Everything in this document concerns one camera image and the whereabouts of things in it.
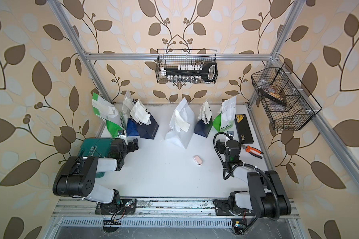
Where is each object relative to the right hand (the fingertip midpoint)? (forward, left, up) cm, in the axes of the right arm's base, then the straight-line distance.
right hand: (228, 140), depth 92 cm
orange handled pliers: (-5, -16, -6) cm, 18 cm away
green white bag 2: (+12, 0, +7) cm, 14 cm away
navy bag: (+11, +15, -1) cm, 18 cm away
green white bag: (+20, +77, +10) cm, 80 cm away
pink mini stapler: (-11, +19, -4) cm, 22 cm away
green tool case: (-1, +82, -1) cm, 82 cm away
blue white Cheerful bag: (+12, +61, 0) cm, 63 cm away
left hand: (+4, +64, 0) cm, 64 cm away
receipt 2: (+8, +29, +10) cm, 31 cm away
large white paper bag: (+5, +34, +2) cm, 34 cm away
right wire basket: (+4, -26, +27) cm, 37 cm away
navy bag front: (+8, +50, +2) cm, 51 cm away
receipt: (+12, +53, +14) cm, 56 cm away
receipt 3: (+12, +14, +14) cm, 23 cm away
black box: (+13, -16, -7) cm, 22 cm away
